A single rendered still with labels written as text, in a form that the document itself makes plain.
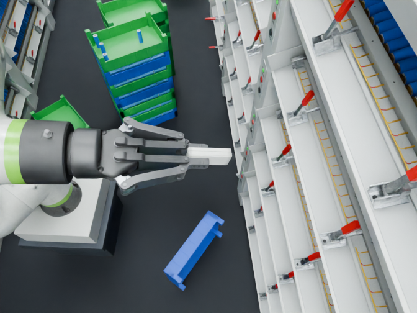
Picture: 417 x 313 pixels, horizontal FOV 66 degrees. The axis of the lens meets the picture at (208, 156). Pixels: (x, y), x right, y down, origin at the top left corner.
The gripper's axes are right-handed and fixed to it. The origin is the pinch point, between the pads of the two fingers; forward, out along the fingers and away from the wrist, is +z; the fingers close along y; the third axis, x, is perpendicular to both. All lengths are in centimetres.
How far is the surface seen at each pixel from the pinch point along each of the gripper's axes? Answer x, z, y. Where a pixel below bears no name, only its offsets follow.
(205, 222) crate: -81, 18, -17
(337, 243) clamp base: -5.5, 22.4, 13.3
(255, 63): -27, 27, -53
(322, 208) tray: -7.3, 22.7, 6.3
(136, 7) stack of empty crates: -67, -13, -131
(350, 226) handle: 0.3, 21.6, 12.2
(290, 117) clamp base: -7.5, 21.6, -15.1
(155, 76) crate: -69, -3, -85
